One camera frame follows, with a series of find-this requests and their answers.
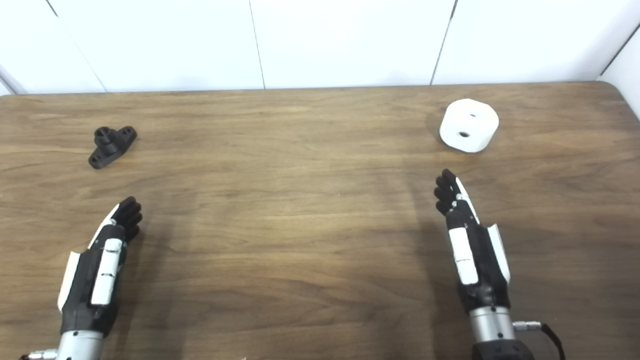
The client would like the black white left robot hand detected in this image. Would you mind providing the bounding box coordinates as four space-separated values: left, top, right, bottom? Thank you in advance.
57 196 144 336

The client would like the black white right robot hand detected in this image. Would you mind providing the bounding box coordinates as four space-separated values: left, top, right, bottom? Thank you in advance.
433 169 512 315

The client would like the round white plastic piece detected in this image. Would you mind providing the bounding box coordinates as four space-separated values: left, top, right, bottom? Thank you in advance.
439 98 500 153

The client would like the black plastic holder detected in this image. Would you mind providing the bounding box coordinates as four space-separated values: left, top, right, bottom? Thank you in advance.
88 126 138 170

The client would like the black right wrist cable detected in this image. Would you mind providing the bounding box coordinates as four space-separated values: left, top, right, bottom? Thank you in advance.
513 321 566 360

